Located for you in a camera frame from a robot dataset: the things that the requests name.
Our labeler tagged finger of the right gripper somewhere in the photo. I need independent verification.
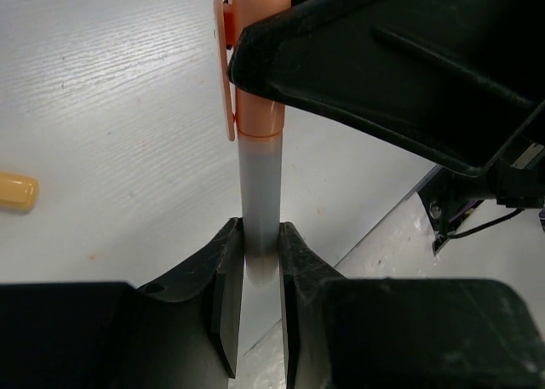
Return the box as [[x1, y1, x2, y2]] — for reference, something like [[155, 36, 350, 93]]
[[235, 0, 544, 176]]

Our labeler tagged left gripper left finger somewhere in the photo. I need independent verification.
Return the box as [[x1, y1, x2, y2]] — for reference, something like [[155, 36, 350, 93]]
[[1, 218, 244, 388]]

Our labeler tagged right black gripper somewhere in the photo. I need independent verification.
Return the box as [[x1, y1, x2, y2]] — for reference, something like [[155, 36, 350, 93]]
[[416, 114, 544, 253]]

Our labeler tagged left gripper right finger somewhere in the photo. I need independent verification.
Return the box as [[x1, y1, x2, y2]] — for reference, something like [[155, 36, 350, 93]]
[[278, 222, 544, 388]]

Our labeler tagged orange highlighter pen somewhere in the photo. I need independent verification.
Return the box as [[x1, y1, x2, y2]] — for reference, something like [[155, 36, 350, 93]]
[[238, 134, 283, 287]]

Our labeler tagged small orange cap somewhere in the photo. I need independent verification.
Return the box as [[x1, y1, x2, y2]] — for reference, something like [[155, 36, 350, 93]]
[[0, 171, 39, 213]]

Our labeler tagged orange highlighter cap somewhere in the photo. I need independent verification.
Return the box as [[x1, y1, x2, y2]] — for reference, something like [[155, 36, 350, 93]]
[[213, 0, 291, 152]]

